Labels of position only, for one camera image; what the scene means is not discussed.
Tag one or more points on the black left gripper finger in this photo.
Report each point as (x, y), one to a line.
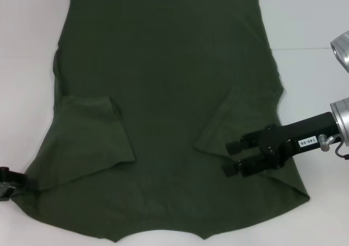
(19, 178)
(6, 192)

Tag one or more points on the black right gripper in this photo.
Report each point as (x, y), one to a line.
(297, 141)

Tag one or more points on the dark green shirt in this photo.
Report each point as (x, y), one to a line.
(169, 79)

